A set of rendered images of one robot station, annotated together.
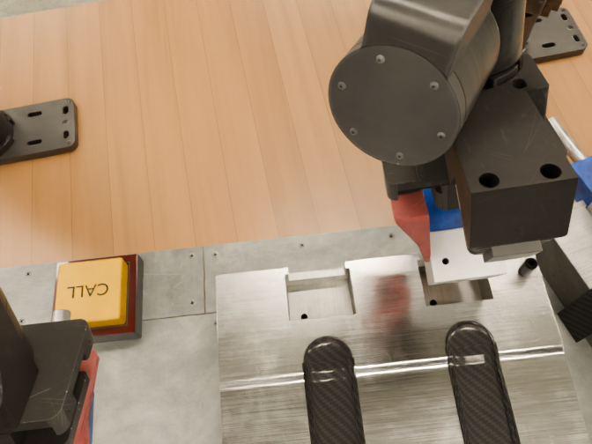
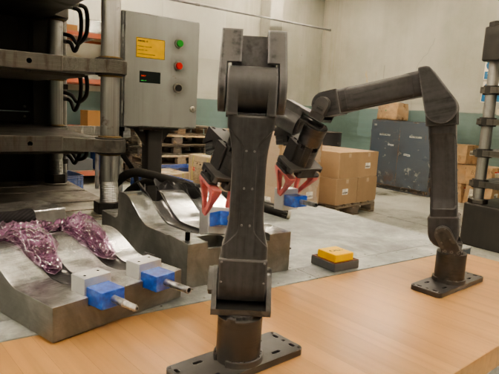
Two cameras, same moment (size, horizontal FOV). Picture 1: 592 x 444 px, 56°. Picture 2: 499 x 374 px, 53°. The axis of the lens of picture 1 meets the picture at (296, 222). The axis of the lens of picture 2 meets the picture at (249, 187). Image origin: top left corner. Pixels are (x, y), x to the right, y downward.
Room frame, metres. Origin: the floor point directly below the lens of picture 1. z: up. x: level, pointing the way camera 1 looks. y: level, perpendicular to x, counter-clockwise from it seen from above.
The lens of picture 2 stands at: (1.01, -0.63, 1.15)
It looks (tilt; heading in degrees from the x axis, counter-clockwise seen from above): 9 degrees down; 145
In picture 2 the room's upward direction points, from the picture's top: 3 degrees clockwise
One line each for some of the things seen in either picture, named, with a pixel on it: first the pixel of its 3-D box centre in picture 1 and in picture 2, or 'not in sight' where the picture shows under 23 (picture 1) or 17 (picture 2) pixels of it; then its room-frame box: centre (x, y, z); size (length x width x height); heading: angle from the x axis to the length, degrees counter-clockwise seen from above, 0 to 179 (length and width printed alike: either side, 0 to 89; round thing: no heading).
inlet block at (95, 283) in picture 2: not in sight; (109, 297); (0.29, -0.38, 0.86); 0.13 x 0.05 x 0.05; 18
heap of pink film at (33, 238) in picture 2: not in sight; (47, 231); (0.02, -0.41, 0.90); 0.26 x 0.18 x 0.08; 18
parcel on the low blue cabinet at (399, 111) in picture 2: not in sight; (393, 111); (-4.50, 5.93, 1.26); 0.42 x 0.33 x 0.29; 1
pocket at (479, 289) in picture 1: (448, 283); (212, 246); (0.15, -0.12, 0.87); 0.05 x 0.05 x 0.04; 1
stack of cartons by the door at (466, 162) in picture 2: not in sight; (471, 174); (-3.08, 6.07, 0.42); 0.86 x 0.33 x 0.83; 1
